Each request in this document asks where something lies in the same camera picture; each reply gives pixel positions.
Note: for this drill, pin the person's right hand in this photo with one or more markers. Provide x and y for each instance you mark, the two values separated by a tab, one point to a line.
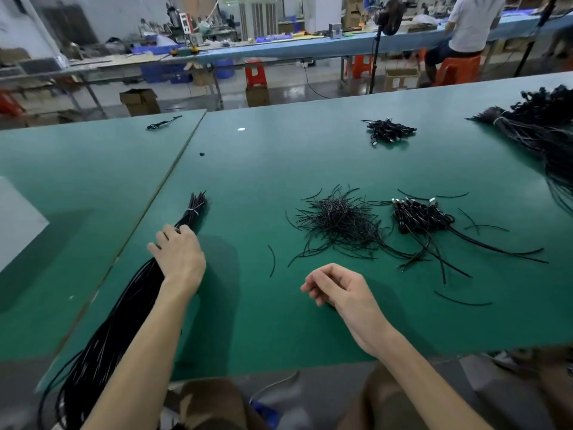
347	298

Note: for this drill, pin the person's left hand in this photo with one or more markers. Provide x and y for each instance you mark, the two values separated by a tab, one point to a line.
181	257

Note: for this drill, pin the person's left forearm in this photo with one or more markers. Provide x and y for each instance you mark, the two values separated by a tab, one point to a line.
139	367

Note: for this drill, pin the person's right forearm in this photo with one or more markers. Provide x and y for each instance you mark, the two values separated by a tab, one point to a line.
430	385

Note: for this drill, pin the person's brown shorts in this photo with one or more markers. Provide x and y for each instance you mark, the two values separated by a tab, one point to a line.
219	405

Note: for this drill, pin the person's right leg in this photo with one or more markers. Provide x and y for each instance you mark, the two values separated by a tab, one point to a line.
557	389

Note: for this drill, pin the blue plastic item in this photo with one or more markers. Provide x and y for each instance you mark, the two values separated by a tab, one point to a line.
265	414

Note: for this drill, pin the open cardboard box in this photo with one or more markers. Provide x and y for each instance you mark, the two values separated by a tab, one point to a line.
140	102

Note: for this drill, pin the large white box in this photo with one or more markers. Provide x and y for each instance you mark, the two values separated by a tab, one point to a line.
18	224

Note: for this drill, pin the small cardboard box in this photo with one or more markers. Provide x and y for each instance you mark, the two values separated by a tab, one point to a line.
258	95

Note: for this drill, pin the red plastic stool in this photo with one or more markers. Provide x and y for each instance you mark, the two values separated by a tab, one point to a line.
256	74

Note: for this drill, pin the orange plastic stool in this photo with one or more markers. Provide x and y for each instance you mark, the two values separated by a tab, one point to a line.
361	67
9	103
457	70

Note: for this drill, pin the long blue workbench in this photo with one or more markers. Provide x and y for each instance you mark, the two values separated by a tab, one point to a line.
331	44

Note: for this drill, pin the black fan on stand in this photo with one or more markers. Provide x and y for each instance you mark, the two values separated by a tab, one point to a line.
389	13

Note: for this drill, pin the black tripod stand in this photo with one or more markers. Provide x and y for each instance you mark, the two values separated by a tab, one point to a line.
537	36

